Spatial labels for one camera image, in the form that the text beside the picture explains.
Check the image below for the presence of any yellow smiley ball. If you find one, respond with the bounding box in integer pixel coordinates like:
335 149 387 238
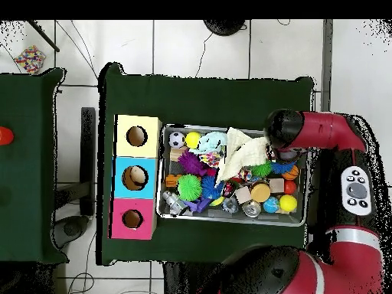
279 194 299 213

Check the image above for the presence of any multicoloured patterned bag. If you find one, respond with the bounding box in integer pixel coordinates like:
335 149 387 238
13 44 47 75

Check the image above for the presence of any dark green table cloth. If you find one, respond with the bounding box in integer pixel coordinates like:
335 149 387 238
0 67 69 264
96 62 315 266

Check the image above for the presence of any silver mesh bin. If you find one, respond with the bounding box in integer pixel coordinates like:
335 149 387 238
155 123 309 227

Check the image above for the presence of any blue spiky rubber ball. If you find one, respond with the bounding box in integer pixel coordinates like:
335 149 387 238
201 175 225 200
270 159 296 175

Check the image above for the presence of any yellow tennis ball toy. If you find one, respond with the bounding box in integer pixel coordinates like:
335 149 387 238
184 131 202 149

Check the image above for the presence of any grey metal pole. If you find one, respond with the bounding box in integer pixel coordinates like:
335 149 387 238
319 19 334 113

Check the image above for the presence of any dark grey round base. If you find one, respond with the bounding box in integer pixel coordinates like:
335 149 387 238
53 215 90 249

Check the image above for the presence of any black upright panel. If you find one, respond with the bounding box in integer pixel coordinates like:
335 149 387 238
79 106 96 217

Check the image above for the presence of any mint green muslin cloth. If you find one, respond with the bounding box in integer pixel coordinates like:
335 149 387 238
189 131 229 155

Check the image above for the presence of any wooden box with three holes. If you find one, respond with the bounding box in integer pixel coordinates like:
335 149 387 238
108 114 163 240

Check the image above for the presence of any thin black rod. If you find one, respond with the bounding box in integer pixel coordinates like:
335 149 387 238
27 20 60 53

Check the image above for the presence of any green spiky rubber ball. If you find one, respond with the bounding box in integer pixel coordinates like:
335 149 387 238
176 173 203 202

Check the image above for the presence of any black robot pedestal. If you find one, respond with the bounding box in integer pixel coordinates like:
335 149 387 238
162 261 227 294

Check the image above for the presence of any purple spiky rubber ball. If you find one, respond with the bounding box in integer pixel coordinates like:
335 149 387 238
178 149 209 177

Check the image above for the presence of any small soccer ball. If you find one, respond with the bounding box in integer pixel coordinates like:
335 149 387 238
168 131 187 149

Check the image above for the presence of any red-orange round object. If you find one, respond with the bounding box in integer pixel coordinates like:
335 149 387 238
0 126 15 146

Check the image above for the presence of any black round stand base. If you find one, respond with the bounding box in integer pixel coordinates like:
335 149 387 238
202 19 247 37

